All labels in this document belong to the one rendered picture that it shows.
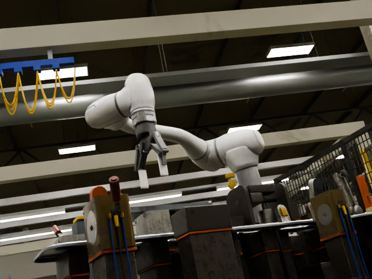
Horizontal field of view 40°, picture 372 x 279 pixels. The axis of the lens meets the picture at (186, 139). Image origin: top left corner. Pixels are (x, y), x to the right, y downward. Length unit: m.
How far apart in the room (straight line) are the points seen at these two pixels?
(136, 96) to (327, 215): 0.82
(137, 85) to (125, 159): 6.00
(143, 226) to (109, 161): 6.32
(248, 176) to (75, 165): 5.79
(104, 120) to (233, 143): 0.60
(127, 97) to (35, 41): 2.90
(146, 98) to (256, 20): 3.24
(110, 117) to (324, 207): 0.87
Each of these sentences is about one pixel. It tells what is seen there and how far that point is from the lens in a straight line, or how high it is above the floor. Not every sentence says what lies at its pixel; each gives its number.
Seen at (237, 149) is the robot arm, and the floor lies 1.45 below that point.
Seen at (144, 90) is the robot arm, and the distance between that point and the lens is 1.88.
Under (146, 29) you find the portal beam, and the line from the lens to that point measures 4.77.
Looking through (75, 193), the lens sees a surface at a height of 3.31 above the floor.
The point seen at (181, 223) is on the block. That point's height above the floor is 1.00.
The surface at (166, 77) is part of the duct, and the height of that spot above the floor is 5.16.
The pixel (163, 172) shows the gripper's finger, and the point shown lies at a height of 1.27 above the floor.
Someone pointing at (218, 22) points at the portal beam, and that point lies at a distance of 4.91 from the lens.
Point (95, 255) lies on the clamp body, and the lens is 1.12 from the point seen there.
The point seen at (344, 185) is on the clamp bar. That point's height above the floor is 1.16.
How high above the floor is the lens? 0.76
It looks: 20 degrees up
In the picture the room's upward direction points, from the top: 11 degrees counter-clockwise
